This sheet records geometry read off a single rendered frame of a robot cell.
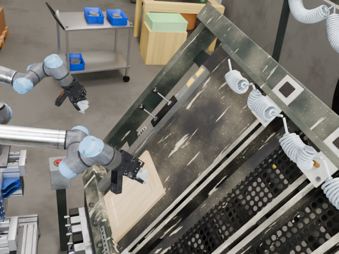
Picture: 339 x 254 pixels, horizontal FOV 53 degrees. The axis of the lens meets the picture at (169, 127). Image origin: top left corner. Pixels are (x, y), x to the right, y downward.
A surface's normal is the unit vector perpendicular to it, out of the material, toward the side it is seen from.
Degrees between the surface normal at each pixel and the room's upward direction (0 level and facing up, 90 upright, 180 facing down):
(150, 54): 90
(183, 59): 90
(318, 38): 90
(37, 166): 0
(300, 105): 57
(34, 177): 0
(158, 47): 90
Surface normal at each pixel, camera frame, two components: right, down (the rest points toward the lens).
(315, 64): -0.96, 0.03
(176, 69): 0.32, 0.62
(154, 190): -0.70, -0.36
